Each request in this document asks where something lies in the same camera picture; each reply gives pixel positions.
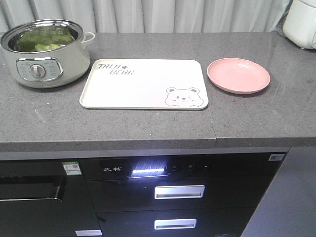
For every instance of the pink round plate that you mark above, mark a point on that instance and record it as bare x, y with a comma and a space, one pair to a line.
238, 76

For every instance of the green lettuce leaf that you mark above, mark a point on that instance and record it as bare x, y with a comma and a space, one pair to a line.
43, 39

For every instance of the cream bear serving tray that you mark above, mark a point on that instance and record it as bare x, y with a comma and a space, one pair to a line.
145, 84

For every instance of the black drawer disinfection cabinet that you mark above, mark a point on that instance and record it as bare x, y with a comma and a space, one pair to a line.
196, 195

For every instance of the white pleated curtain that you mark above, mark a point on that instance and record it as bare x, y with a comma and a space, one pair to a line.
151, 16

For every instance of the pale green electric cooking pot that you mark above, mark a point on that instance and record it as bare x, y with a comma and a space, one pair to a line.
48, 69

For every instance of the black built-in dishwasher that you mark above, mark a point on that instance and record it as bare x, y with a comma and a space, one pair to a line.
45, 198

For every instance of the grey right cabinet door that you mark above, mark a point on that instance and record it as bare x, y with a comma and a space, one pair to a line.
288, 208

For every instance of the white rice cooker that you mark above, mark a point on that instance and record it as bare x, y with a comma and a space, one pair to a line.
300, 24

